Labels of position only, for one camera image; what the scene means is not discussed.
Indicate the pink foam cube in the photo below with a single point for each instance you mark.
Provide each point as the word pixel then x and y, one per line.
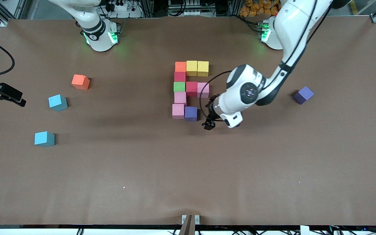
pixel 203 89
pixel 180 98
pixel 178 111

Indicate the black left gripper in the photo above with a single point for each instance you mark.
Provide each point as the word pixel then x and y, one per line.
pixel 212 113

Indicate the brown table cover mat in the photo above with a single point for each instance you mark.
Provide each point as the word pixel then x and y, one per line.
pixel 188 195

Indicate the blue foam cube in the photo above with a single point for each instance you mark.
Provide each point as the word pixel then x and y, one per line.
pixel 44 138
pixel 57 102

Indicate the purple foam cube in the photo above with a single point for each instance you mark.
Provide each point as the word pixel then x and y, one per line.
pixel 303 95
pixel 191 113

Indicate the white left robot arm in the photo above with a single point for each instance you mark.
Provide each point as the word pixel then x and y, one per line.
pixel 248 93

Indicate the pile of orange objects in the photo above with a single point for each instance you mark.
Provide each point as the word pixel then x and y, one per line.
pixel 250 9

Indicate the yellow foam cube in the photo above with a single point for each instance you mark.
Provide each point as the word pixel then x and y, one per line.
pixel 192 68
pixel 203 68

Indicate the red foam cube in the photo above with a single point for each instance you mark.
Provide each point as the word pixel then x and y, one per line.
pixel 180 77
pixel 191 88

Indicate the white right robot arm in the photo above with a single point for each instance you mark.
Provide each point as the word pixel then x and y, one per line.
pixel 96 32

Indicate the orange foam cube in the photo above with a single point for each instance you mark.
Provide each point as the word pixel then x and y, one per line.
pixel 180 67
pixel 80 81

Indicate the white power strip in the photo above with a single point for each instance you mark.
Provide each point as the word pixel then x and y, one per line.
pixel 188 13
pixel 126 7

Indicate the green foam cube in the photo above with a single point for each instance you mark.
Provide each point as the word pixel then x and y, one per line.
pixel 179 86

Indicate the small metal bracket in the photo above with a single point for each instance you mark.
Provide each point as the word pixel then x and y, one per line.
pixel 183 218

